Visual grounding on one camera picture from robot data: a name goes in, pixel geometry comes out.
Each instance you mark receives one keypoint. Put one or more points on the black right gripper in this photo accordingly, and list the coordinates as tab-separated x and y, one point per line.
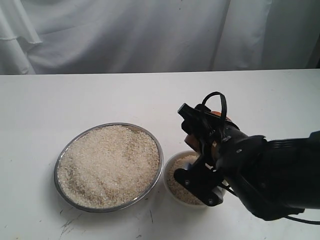
206	132

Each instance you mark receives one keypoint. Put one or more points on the brown wooden cup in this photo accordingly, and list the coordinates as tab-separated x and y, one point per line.
191	140

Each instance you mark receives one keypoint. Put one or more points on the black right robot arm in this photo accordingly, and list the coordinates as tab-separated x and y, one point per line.
273	179

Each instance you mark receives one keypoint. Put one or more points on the white ceramic bowl of rice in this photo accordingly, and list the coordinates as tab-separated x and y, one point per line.
192	180

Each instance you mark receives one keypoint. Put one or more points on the steel plate of rice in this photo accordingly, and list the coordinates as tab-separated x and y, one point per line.
108	167

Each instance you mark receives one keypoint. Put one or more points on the white backdrop cloth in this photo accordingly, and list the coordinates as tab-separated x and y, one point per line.
149	36

